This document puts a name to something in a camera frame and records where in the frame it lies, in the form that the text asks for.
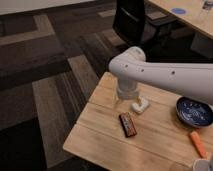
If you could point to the blue round disc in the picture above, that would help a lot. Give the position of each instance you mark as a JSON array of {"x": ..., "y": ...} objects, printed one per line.
[{"x": 178, "y": 11}]

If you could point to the blue ceramic bowl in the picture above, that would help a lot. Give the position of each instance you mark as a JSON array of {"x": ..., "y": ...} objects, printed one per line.
[{"x": 194, "y": 113}]

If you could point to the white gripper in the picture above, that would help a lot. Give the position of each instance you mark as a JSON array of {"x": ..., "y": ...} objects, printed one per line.
[{"x": 127, "y": 89}]

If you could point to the black office chair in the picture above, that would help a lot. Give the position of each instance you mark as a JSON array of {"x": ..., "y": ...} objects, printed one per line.
[{"x": 139, "y": 25}]

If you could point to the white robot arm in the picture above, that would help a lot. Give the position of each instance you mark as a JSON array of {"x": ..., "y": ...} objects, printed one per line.
[{"x": 192, "y": 80}]

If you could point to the white small box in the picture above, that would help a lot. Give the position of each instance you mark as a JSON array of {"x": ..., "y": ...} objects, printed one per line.
[{"x": 140, "y": 109}]

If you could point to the white cup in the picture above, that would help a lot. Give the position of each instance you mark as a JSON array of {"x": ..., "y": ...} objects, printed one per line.
[{"x": 203, "y": 165}]

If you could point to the wooden background desk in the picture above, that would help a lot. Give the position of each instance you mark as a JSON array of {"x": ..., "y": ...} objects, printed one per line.
[{"x": 196, "y": 17}]

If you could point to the brown snack bar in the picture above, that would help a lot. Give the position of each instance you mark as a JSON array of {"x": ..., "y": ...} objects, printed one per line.
[{"x": 127, "y": 124}]

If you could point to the orange pepper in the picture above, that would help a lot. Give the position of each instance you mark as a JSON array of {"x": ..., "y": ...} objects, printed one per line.
[{"x": 196, "y": 140}]

